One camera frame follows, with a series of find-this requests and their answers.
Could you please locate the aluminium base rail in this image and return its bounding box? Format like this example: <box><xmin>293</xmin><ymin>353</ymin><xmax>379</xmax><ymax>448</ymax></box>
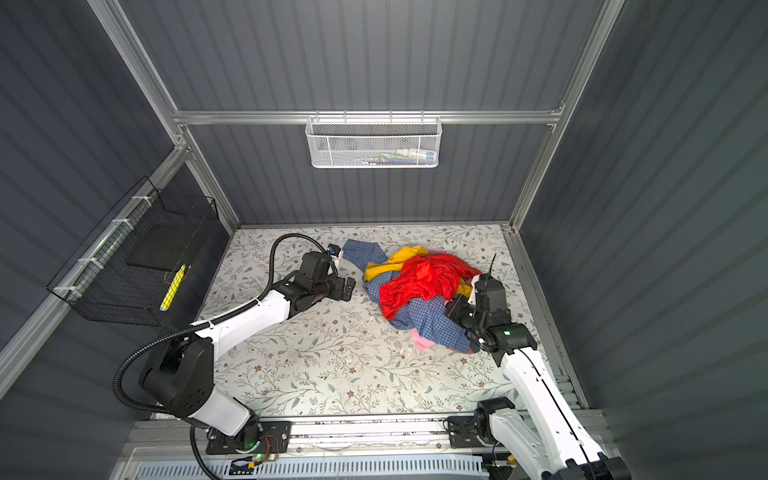
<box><xmin>111</xmin><ymin>413</ymin><xmax>523</xmax><ymax>479</ymax></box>

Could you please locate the white wire basket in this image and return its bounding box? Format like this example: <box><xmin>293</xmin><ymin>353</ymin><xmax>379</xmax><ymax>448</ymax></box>
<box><xmin>305</xmin><ymin>116</ymin><xmax>443</xmax><ymax>169</ymax></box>

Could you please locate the red cloth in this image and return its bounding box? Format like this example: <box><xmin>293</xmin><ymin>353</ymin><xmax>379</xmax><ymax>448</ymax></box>
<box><xmin>379</xmin><ymin>254</ymin><xmax>481</xmax><ymax>320</ymax></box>

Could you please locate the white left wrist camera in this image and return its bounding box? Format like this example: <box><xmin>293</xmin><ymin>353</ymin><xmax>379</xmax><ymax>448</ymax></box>
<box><xmin>326</xmin><ymin>244</ymin><xmax>342</xmax><ymax>270</ymax></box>

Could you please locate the blue plaid shirt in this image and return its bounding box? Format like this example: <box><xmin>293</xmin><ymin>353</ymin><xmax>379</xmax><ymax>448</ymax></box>
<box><xmin>343</xmin><ymin>239</ymin><xmax>479</xmax><ymax>354</ymax></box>

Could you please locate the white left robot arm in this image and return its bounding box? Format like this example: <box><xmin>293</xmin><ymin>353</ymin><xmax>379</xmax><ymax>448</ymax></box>
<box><xmin>139</xmin><ymin>244</ymin><xmax>355</xmax><ymax>437</ymax></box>

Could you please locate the yellow green marker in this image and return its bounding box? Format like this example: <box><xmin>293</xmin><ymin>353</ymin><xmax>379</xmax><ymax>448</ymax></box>
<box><xmin>160</xmin><ymin>264</ymin><xmax>188</xmax><ymax>312</ymax></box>

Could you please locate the yellow cloth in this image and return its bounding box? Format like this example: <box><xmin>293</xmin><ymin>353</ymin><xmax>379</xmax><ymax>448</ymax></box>
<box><xmin>364</xmin><ymin>246</ymin><xmax>429</xmax><ymax>283</ymax></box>

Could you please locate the black wire basket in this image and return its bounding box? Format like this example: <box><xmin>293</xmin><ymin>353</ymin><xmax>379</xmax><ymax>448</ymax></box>
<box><xmin>47</xmin><ymin>182</ymin><xmax>228</xmax><ymax>327</ymax></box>

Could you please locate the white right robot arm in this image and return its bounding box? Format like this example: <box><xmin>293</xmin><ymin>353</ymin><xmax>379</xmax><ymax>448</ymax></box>
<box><xmin>445</xmin><ymin>273</ymin><xmax>632</xmax><ymax>479</ymax></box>

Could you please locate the light pink cloth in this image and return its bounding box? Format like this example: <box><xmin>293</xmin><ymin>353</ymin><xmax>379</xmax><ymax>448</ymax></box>
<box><xmin>410</xmin><ymin>329</ymin><xmax>435</xmax><ymax>351</ymax></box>

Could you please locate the black corrugated left cable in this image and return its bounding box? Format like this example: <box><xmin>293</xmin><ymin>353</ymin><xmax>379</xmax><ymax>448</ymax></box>
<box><xmin>112</xmin><ymin>232</ymin><xmax>328</xmax><ymax>480</ymax></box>

